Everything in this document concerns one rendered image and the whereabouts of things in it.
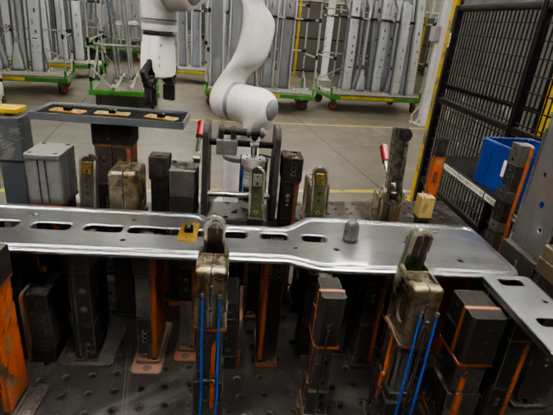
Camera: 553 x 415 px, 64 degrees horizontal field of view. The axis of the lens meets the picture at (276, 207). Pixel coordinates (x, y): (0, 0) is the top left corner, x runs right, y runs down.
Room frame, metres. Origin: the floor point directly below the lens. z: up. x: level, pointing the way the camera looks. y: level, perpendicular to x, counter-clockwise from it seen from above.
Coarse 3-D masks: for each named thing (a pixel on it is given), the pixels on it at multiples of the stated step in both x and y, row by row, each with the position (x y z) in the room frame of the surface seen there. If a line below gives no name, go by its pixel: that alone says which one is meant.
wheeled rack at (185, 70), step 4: (204, 36) 10.75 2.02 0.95; (188, 44) 10.64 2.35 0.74; (176, 64) 10.06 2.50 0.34; (180, 68) 9.82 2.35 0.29; (184, 68) 9.84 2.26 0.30; (188, 68) 9.86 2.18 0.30; (192, 68) 9.87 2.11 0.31; (196, 68) 9.89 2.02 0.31; (200, 68) 10.14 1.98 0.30; (204, 68) 10.16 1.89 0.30; (180, 72) 9.72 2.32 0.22; (184, 72) 9.73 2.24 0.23; (188, 72) 9.75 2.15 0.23; (192, 72) 9.77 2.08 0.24; (196, 72) 9.78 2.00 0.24; (200, 72) 9.80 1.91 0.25; (204, 72) 9.82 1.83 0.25
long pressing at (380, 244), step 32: (32, 224) 0.78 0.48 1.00; (64, 224) 0.80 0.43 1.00; (96, 224) 0.81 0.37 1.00; (128, 224) 0.82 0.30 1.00; (160, 224) 0.83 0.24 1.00; (320, 224) 0.91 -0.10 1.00; (384, 224) 0.94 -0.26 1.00; (416, 224) 0.95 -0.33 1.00; (128, 256) 0.71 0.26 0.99; (160, 256) 0.71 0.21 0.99; (192, 256) 0.72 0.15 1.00; (256, 256) 0.74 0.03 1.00; (288, 256) 0.75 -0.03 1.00; (320, 256) 0.76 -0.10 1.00; (352, 256) 0.77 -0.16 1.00; (384, 256) 0.78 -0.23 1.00; (448, 256) 0.81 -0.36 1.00; (480, 256) 0.82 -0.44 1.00
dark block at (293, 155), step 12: (288, 156) 1.02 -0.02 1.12; (300, 156) 1.03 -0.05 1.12; (288, 168) 1.01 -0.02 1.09; (300, 168) 1.01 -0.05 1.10; (288, 180) 1.01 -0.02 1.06; (300, 180) 1.01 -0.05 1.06; (288, 192) 1.01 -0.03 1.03; (288, 204) 1.01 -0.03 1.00; (276, 216) 1.07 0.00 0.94; (288, 216) 1.02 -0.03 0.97; (288, 276) 1.02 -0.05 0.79
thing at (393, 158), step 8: (400, 128) 1.02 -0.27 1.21; (408, 128) 1.01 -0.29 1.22; (392, 136) 1.02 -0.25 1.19; (400, 136) 0.98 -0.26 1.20; (408, 136) 0.98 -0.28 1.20; (392, 144) 1.01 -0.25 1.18; (400, 144) 1.01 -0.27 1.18; (392, 152) 1.00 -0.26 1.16; (400, 152) 1.01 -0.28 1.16; (392, 160) 0.99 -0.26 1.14; (400, 160) 1.01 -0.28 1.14; (392, 168) 0.99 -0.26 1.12; (400, 168) 1.00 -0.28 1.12; (392, 176) 1.00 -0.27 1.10; (400, 176) 0.99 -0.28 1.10; (400, 184) 0.99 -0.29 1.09; (400, 192) 0.99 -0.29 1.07
